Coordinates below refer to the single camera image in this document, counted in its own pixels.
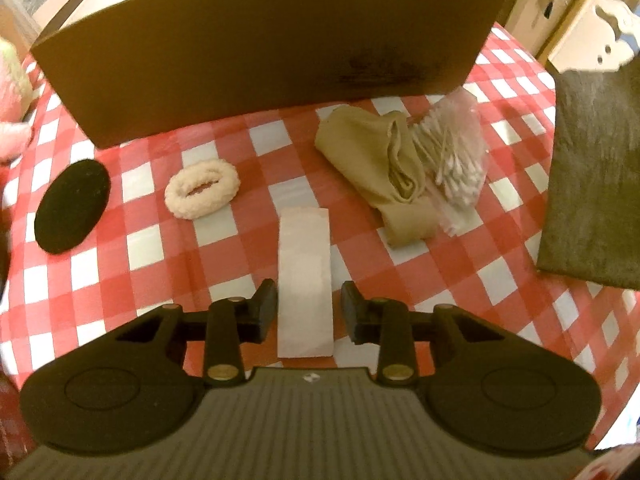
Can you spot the beige stockings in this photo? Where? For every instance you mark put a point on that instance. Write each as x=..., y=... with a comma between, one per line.
x=365, y=160

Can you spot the black round pad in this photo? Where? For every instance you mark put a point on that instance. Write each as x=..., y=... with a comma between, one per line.
x=70, y=205

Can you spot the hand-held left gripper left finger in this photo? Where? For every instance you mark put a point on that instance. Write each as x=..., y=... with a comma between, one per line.
x=265, y=310

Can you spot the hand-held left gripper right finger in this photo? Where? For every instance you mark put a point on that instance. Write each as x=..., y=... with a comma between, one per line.
x=352, y=310

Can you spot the cream fluffy scrunchie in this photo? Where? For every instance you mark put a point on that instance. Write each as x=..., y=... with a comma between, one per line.
x=172, y=197

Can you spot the clear bag of cotton swabs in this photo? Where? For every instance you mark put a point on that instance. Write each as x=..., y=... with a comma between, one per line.
x=455, y=160

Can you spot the grey towel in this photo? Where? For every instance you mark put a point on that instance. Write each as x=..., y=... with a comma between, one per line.
x=590, y=185

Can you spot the pink plush toy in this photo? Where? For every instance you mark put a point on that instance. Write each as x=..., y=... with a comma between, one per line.
x=10, y=105

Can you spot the white paper strip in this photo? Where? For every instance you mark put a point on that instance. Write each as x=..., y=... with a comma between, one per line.
x=305, y=270

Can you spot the brown cardboard box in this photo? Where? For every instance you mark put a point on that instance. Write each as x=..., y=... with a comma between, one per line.
x=250, y=60

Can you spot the white wooden chair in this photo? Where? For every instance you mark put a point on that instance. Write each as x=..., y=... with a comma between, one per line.
x=585, y=30

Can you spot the red checked tablecloth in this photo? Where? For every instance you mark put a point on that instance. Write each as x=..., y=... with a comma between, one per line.
x=150, y=270

